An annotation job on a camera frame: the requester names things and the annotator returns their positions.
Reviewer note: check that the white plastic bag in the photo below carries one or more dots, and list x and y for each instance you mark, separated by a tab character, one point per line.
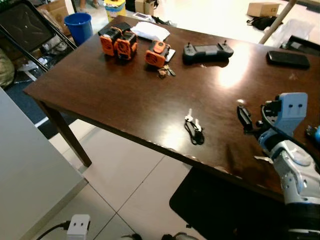
150	31

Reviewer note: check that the blue plastic bucket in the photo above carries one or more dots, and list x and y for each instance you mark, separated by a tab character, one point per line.
79	27

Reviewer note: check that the brown wooden table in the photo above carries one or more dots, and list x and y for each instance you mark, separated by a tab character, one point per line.
130	95

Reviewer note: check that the brown cardboard box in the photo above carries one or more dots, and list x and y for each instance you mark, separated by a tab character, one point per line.
263	9

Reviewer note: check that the white cabinet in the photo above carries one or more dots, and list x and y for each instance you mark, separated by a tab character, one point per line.
30	170

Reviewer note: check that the small cardboard box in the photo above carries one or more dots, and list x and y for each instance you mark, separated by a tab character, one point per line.
146	6

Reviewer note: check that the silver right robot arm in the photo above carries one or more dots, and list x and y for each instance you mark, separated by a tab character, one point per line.
297	172

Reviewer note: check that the blue round timer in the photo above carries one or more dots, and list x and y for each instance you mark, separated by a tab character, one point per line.
315	135

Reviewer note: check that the black folding chair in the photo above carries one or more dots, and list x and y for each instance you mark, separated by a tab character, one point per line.
22	25

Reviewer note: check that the black tray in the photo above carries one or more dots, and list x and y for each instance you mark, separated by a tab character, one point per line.
302	45

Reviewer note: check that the black handheld controller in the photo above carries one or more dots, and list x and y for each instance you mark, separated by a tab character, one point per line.
207	53

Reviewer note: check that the wooden slanted pole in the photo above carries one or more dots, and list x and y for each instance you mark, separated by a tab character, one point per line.
277	22

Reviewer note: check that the black seat under table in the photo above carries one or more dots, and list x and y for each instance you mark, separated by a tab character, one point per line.
225	210

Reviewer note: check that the black bag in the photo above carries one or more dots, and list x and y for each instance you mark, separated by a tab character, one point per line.
262	22

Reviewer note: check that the small bronze key bunch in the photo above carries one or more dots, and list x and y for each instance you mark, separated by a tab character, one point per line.
165	72

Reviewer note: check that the orange black device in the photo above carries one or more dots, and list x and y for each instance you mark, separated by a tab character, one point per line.
126	46
107	42
157	54

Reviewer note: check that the black flat case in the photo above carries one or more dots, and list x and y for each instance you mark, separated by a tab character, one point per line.
288	59

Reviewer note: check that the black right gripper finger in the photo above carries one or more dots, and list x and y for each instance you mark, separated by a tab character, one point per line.
244	119

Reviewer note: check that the yellow container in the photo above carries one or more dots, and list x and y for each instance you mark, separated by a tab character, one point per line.
115	9

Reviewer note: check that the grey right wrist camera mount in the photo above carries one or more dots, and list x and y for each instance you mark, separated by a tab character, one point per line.
291	110

